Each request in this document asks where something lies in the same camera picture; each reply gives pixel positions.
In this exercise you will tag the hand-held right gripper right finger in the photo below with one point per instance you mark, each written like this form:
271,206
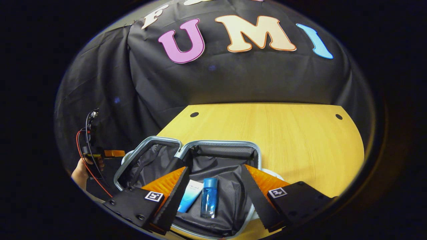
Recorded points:
257,203

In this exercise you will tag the blue skin care bottle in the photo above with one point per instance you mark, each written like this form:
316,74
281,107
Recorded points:
209,200

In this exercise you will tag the black backdrop cloth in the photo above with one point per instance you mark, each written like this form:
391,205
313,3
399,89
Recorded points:
233,76

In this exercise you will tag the light blue suitcase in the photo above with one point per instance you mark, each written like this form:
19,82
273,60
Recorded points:
217,160

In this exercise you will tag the white and blue tube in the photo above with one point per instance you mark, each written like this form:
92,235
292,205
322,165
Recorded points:
191,193

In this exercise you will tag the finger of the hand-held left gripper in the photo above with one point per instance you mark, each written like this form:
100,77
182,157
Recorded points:
113,154

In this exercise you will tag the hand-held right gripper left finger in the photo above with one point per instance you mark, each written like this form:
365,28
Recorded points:
171,203

